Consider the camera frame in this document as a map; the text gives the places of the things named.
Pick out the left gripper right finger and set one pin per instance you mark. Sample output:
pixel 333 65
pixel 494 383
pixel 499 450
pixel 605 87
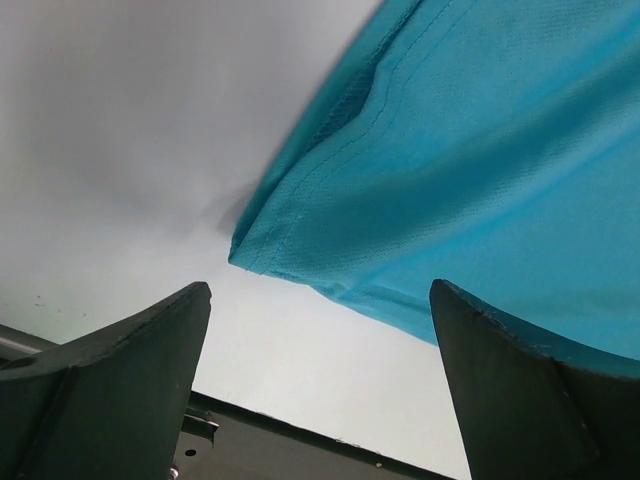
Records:
pixel 532 404

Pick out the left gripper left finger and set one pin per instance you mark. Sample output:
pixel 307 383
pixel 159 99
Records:
pixel 110 404

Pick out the teal t shirt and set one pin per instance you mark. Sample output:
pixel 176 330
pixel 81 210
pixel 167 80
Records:
pixel 492 144

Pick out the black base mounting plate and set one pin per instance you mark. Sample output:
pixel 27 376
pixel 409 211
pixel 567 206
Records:
pixel 219 440

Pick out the aluminium frame rail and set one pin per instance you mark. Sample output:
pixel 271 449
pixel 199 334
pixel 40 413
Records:
pixel 20 349

